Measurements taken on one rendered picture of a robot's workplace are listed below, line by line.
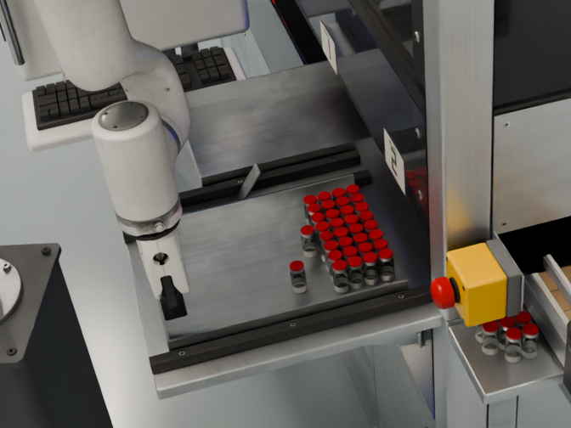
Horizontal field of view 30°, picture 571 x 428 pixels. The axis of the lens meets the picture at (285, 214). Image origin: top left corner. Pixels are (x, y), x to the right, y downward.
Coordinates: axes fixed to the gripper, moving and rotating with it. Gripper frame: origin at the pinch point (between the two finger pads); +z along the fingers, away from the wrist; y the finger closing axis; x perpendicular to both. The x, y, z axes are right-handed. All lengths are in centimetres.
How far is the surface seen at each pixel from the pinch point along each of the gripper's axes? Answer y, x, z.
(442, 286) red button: -18.6, -32.6, -8.5
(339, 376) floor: 61, -34, 92
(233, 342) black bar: -7.6, -6.6, 2.5
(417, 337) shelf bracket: -0.9, -34.5, 18.6
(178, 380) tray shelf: -10.0, 1.7, 4.5
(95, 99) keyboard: 73, 5, 9
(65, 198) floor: 158, 25, 91
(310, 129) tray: 38.8, -29.9, 4.3
